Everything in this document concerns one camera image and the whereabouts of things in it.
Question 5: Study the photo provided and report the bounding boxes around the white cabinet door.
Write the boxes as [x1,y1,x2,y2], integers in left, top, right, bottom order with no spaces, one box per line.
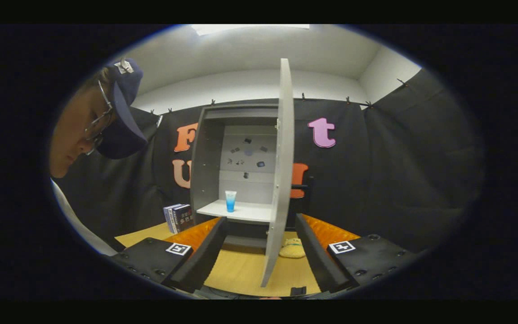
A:
[260,58,295,288]

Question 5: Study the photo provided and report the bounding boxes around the person's head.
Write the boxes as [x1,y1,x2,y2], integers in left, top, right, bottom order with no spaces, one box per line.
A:
[49,67,120,179]

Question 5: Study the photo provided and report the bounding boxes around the blue and white book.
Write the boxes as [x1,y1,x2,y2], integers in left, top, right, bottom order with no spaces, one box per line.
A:
[163,205,181,234]
[171,204,194,231]

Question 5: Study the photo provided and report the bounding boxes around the black backdrop cloth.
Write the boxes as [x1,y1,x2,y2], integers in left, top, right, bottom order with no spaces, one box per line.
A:
[54,67,484,255]

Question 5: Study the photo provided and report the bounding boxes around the yellow plush toy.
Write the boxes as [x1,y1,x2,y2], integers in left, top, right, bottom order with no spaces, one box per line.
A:
[278,238,307,259]

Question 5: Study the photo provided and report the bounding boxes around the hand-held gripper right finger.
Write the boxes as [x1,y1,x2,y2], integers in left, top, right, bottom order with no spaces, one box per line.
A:
[295,213,417,293]

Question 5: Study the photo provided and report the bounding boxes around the dark blue cap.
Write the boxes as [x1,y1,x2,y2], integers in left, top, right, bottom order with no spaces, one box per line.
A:
[95,58,148,160]

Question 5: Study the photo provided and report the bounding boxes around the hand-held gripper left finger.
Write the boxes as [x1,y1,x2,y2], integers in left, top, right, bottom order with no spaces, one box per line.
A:
[108,216,228,295]

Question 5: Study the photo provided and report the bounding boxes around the eyeglasses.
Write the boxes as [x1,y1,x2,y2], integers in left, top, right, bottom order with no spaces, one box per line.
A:
[84,80,115,156]

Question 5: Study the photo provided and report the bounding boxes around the grey cabinet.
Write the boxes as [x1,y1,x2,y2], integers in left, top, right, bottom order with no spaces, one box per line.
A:
[189,103,282,250]

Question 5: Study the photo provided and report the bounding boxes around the ceiling light panel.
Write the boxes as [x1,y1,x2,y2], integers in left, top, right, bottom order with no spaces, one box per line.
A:
[191,24,310,36]

